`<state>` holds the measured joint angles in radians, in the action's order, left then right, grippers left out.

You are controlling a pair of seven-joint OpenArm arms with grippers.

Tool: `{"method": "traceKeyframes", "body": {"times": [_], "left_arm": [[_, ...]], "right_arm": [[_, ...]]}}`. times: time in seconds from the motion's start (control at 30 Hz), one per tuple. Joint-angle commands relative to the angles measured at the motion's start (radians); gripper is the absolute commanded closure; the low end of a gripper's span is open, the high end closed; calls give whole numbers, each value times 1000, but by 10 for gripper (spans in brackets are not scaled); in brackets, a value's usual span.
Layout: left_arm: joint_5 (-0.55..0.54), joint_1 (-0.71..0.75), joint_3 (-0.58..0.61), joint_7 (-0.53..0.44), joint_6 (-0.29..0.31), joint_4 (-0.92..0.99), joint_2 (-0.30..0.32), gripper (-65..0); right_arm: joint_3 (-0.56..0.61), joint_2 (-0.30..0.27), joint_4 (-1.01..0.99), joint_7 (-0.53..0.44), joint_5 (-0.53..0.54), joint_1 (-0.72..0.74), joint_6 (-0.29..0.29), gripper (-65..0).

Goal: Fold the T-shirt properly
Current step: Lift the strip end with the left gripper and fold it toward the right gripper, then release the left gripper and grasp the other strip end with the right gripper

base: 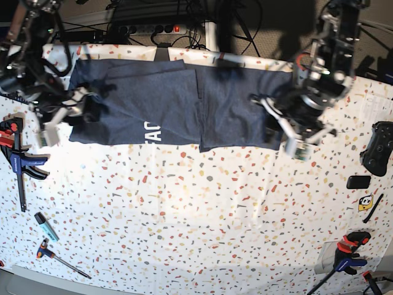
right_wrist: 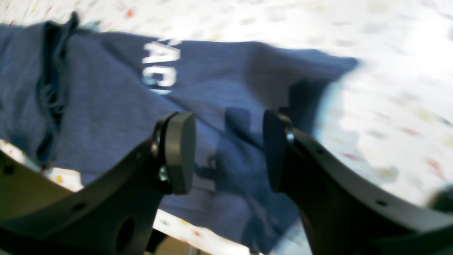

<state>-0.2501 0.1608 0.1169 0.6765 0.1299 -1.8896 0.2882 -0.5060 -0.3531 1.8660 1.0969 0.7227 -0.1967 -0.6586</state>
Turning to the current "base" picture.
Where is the orange clamp bottom right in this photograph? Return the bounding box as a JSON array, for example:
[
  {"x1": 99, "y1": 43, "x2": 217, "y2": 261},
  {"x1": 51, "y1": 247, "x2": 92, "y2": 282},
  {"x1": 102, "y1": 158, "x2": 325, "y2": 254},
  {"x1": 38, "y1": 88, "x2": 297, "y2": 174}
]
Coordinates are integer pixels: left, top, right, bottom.
[{"x1": 362, "y1": 271, "x2": 383, "y2": 295}]

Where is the blue bar clamp left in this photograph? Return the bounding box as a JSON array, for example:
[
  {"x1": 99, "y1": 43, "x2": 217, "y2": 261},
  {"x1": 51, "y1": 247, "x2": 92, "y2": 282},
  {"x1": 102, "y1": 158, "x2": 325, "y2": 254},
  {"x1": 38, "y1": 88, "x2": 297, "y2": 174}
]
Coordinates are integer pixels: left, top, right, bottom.
[{"x1": 1, "y1": 117, "x2": 49, "y2": 212}]

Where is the black table clamp mount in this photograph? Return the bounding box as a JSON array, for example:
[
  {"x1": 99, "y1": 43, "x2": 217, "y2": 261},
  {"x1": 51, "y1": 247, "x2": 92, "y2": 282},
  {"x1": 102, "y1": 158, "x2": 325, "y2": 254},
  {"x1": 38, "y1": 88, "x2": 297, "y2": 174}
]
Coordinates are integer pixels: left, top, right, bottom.
[{"x1": 154, "y1": 47, "x2": 170, "y2": 61}]

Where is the white paper sheet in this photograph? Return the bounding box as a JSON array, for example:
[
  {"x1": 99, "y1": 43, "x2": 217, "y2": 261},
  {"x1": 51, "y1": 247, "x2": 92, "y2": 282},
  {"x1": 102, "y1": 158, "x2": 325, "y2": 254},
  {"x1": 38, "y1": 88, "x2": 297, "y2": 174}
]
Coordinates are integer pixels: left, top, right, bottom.
[{"x1": 360, "y1": 92, "x2": 392, "y2": 123}]

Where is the white power strip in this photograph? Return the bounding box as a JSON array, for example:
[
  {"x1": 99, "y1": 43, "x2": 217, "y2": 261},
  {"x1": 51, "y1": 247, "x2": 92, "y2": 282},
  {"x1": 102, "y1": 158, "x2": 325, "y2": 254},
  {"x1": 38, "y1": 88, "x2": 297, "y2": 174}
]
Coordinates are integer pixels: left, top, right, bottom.
[{"x1": 118, "y1": 24, "x2": 187, "y2": 36}]

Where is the black game controller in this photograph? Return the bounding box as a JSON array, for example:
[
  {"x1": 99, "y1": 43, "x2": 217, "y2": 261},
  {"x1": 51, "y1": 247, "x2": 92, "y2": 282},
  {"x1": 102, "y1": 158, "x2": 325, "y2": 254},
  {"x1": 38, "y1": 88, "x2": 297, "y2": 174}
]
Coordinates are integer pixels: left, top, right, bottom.
[{"x1": 360, "y1": 121, "x2": 392, "y2": 177}]

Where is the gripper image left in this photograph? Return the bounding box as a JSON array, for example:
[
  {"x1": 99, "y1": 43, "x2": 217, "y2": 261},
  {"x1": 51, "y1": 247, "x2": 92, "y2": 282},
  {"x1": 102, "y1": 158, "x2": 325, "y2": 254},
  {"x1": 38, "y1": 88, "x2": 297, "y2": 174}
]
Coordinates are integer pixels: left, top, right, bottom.
[{"x1": 29, "y1": 84, "x2": 117, "y2": 126}]

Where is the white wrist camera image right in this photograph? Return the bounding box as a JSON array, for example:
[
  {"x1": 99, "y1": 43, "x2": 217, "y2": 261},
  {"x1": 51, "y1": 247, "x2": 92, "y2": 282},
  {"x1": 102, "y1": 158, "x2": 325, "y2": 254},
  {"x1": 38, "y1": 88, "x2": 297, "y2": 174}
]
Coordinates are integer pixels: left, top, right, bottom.
[{"x1": 285, "y1": 138, "x2": 313, "y2": 161}]

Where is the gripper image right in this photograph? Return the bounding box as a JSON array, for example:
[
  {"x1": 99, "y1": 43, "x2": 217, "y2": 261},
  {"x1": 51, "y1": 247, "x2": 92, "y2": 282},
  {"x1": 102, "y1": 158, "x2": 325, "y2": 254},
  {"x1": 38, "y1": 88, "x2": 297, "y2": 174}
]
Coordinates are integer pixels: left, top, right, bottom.
[{"x1": 250, "y1": 94, "x2": 338, "y2": 144}]

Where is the yellow face sticker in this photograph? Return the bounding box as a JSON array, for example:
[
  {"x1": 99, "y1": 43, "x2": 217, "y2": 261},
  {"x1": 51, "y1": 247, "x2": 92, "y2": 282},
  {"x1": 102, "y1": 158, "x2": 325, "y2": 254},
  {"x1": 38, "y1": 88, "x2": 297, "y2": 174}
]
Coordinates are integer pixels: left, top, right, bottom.
[{"x1": 358, "y1": 194, "x2": 373, "y2": 211}]

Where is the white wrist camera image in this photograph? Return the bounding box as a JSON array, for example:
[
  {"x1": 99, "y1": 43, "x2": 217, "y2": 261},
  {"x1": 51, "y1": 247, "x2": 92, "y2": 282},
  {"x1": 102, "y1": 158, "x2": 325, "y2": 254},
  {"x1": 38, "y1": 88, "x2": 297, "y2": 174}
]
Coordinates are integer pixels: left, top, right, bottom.
[
  {"x1": 37, "y1": 122, "x2": 60, "y2": 148},
  {"x1": 285, "y1": 138, "x2": 313, "y2": 161}
]

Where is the blue bar clamp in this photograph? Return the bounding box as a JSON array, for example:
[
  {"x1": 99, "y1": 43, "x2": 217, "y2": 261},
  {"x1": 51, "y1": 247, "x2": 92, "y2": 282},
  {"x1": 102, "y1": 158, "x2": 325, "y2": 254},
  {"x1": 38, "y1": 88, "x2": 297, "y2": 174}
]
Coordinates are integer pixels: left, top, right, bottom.
[
  {"x1": 307, "y1": 231, "x2": 371, "y2": 295},
  {"x1": 1, "y1": 117, "x2": 49, "y2": 212}
]

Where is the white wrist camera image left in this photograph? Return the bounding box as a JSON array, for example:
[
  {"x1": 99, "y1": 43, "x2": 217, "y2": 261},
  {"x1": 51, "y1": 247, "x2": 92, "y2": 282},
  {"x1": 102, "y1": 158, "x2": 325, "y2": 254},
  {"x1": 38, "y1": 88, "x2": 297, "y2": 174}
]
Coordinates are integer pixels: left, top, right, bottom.
[{"x1": 37, "y1": 122, "x2": 60, "y2": 148}]

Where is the black TV remote control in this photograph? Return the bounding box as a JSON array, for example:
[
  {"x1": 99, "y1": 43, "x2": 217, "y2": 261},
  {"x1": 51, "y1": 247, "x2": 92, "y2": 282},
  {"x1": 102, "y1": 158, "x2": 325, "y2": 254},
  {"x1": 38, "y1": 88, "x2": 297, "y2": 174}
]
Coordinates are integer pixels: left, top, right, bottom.
[{"x1": 1, "y1": 92, "x2": 38, "y2": 105}]

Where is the blue T-shirt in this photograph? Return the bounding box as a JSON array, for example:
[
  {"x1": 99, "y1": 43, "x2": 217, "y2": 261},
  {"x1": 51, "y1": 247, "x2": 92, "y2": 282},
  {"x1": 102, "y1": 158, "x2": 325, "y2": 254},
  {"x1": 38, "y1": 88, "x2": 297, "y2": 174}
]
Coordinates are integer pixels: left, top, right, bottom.
[{"x1": 69, "y1": 59, "x2": 292, "y2": 152}]

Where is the clear plastic bag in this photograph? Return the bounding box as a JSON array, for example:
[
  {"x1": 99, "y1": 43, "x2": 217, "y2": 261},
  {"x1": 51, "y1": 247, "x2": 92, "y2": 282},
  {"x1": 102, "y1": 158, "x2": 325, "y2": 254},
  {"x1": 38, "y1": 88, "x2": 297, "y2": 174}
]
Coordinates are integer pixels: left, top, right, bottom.
[{"x1": 314, "y1": 242, "x2": 337, "y2": 275}]

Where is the orange handled T-wrench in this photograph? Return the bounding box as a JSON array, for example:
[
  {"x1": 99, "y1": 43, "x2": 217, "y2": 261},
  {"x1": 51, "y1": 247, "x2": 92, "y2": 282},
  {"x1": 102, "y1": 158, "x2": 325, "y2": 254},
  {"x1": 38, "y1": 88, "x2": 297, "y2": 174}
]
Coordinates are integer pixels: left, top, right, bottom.
[{"x1": 36, "y1": 238, "x2": 91, "y2": 280}]

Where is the light blue highlighter pen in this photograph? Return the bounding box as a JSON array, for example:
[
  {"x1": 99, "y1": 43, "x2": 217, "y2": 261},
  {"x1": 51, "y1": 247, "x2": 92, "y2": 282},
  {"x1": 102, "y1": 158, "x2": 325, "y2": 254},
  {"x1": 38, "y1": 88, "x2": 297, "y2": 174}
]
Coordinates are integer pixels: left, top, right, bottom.
[{"x1": 34, "y1": 212, "x2": 59, "y2": 242}]

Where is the blue bar clamp right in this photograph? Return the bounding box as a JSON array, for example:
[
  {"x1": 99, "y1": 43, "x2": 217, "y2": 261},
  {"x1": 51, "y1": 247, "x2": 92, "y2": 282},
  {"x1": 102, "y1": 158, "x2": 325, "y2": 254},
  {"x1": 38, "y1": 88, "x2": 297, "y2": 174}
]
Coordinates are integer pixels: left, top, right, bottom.
[{"x1": 307, "y1": 231, "x2": 371, "y2": 295}]

